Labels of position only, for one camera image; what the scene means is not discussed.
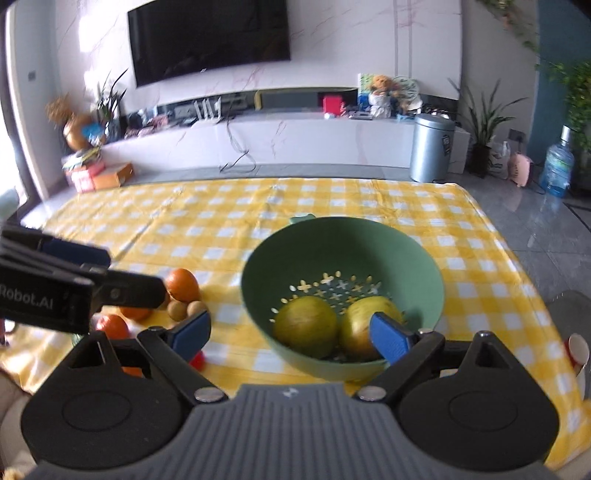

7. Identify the white router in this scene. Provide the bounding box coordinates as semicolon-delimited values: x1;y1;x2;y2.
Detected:
191;98;222;124

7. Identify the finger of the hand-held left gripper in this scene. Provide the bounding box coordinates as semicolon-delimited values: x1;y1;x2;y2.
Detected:
0;225;112;267
90;270;167;319

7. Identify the white TV cabinet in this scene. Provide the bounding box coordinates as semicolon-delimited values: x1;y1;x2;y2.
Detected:
99;85;472;176

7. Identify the red and white box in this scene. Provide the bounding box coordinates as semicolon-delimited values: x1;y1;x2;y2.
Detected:
69;168;100;193

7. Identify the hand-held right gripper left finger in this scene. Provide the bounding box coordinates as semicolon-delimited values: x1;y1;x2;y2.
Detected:
68;308;229;403

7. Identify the hanging vine plant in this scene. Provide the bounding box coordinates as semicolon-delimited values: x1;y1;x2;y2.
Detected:
475;0;541;52

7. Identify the white plastic bag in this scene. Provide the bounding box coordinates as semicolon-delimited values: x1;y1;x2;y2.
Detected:
488;138;511;178

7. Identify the orange cardboard box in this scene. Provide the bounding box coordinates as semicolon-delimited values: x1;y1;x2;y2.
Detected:
91;162;136;191

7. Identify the gold vase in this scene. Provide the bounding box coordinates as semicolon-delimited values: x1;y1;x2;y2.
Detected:
46;95;106;152

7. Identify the silver trash can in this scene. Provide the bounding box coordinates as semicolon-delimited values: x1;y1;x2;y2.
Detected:
410;113;457;183

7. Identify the black wall television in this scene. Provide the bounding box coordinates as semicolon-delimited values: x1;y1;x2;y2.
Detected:
127;0;291;88

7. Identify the green colander bowl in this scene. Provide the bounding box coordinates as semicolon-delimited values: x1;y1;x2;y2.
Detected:
241;213;445;383

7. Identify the climbing vine plant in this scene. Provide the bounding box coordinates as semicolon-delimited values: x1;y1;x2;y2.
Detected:
545;60;591;153

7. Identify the potted plant in black pot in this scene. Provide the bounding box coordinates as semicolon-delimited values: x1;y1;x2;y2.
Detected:
450;78;529;178

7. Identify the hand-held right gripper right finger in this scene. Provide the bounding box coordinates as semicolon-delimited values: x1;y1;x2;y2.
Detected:
353;312;522;404

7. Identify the yellow lemon in bowl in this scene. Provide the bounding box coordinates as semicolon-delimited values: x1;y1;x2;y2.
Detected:
272;296;339;358

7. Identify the green plant in glass vase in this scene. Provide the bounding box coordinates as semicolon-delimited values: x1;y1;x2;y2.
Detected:
92;69;129;139

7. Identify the red and white container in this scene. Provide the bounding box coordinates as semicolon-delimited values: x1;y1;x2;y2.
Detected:
564;335;591;374

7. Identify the yellow green pear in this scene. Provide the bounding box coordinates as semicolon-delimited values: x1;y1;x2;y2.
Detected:
339;296;407;361

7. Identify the pink pig stool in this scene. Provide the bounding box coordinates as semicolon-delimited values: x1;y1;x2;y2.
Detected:
508;154;534;188

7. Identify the yellow checked tablecloth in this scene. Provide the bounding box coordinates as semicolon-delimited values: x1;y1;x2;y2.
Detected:
0;178;580;472

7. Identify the round hand fan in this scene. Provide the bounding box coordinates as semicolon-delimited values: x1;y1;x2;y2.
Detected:
392;76;422;101

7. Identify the teddy bear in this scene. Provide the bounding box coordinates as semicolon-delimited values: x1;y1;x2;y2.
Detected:
368;75;402;118

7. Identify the blue water jug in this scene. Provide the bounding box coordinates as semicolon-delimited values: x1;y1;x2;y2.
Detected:
539;126;575;199

